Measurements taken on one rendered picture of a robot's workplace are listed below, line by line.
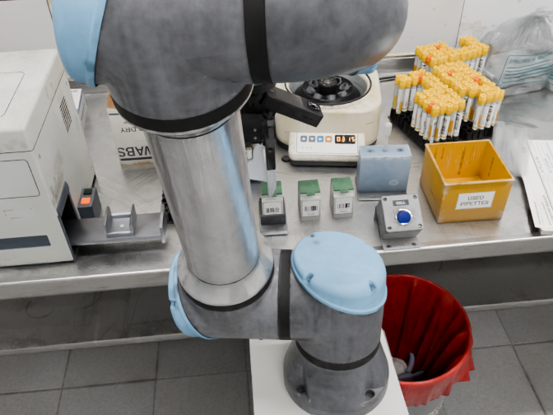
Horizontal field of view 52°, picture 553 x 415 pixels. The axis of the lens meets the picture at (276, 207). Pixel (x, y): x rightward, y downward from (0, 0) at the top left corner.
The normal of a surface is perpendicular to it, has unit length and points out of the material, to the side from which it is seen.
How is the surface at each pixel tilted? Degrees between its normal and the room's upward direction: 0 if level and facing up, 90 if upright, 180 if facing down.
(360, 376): 68
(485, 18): 90
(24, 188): 90
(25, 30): 90
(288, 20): 79
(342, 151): 25
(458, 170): 90
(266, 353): 5
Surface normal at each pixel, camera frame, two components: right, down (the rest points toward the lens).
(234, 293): 0.15, 0.12
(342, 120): -0.07, 0.66
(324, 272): 0.10, -0.79
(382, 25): 0.72, 0.52
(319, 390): -0.42, 0.29
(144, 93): -0.25, 0.78
